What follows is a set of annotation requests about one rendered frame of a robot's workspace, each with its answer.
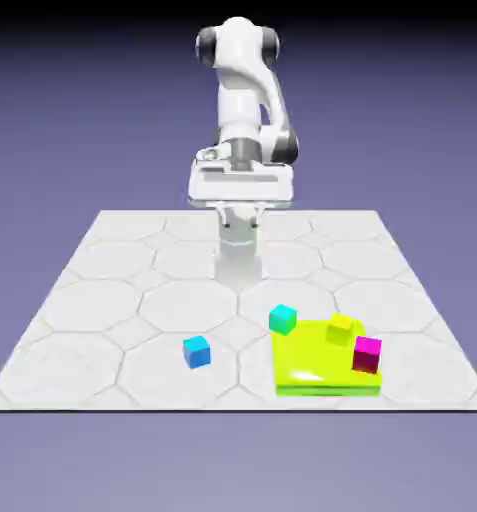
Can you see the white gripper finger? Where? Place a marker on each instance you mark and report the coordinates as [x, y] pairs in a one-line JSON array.
[[257, 218], [223, 218]]

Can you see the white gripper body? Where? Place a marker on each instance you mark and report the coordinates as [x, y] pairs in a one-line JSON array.
[[240, 190]]

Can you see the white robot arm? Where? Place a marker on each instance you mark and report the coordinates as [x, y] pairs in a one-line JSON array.
[[238, 104]]

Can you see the small teal cube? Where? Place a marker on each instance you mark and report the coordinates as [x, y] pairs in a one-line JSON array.
[[282, 319]]

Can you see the small blue cube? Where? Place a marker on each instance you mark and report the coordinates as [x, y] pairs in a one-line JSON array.
[[197, 352]]

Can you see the small yellow cube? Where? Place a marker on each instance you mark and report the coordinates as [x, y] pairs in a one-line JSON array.
[[340, 330]]

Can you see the small magenta cube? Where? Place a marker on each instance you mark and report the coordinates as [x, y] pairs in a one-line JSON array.
[[366, 355]]

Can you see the large yellow-green box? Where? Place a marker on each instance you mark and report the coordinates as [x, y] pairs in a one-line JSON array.
[[314, 360]]

